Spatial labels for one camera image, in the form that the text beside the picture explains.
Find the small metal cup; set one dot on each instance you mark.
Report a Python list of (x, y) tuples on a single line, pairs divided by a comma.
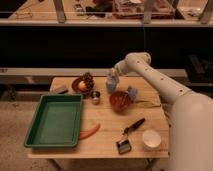
[(95, 95)]

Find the orange carrot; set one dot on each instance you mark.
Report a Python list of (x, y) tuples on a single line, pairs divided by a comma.
[(90, 132)]

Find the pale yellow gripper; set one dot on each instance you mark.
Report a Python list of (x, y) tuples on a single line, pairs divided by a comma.
[(112, 72)]

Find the blue plastic cup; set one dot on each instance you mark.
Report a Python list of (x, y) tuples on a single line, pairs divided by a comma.
[(111, 87)]

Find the blue cloth toy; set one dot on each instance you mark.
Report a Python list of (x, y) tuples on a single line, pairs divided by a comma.
[(132, 93)]

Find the green plastic tray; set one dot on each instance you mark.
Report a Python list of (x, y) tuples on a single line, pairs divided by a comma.
[(56, 122)]

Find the black handled brush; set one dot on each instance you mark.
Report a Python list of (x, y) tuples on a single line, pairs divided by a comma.
[(124, 145)]

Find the grey sponge block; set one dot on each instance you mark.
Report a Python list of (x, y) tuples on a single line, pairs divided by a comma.
[(60, 90)]

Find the wooden table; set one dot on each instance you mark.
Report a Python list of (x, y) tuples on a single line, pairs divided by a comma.
[(102, 144)]

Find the pine cone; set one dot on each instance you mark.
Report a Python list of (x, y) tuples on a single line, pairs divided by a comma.
[(88, 80)]

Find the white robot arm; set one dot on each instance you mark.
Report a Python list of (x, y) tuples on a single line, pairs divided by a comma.
[(190, 138)]

